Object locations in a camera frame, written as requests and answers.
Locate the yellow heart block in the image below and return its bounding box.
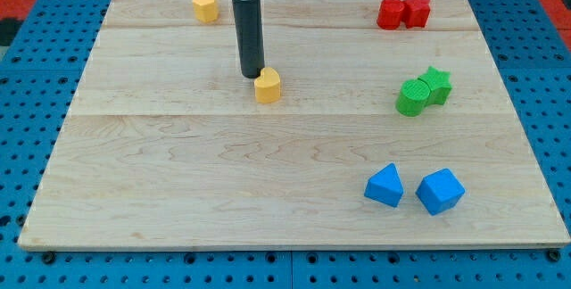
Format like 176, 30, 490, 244
253, 67, 281, 103

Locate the yellow hexagon block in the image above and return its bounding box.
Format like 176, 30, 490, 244
192, 0, 219, 23

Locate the wooden board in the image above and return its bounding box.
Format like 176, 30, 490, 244
19, 0, 570, 252

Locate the blue triangle block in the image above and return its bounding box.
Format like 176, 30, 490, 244
364, 163, 404, 208

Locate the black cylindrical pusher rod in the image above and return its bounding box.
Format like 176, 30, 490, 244
232, 0, 265, 78

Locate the green cylinder block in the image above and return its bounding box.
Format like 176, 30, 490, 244
395, 79, 430, 117

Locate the red cylinder block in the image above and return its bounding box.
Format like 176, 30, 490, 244
377, 0, 405, 30

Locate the green star block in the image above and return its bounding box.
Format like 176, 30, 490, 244
418, 66, 452, 105

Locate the blue cube block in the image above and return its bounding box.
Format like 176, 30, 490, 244
416, 168, 466, 215

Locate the red star block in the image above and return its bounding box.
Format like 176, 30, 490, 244
402, 0, 431, 29

